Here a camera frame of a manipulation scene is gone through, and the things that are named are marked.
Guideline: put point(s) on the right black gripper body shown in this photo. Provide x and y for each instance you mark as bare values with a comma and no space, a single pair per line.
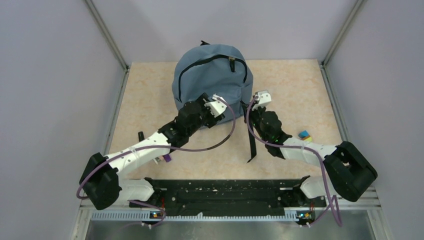
255,117

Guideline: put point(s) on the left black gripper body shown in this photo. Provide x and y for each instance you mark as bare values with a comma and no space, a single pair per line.
207,118

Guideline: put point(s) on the purple black highlighter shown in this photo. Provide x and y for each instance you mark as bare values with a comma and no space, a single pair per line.
167,158

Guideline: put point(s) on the blue grey backpack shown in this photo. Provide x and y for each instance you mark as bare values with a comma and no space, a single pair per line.
214,69

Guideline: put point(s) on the green black marker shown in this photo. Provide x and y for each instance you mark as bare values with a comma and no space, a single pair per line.
141,136

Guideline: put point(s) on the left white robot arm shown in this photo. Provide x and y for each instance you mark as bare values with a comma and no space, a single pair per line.
104,181

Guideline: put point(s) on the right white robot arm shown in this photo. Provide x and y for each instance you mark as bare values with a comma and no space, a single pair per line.
347,172

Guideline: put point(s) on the colourful block stack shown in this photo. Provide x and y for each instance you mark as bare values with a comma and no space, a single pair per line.
305,136

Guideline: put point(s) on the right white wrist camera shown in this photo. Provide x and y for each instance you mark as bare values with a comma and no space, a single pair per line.
262,99

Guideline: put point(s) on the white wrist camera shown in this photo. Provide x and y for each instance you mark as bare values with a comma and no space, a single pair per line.
262,99
216,106

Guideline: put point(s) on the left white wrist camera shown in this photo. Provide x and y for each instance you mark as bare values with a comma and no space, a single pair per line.
216,106

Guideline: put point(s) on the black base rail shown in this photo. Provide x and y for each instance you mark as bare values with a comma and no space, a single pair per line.
249,199

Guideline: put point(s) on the right aluminium frame post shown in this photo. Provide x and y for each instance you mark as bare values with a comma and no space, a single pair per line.
357,7

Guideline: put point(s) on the aluminium frame post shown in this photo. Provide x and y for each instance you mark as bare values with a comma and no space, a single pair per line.
101,25
357,7

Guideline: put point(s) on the left aluminium frame post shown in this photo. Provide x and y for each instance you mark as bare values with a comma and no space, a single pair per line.
101,25

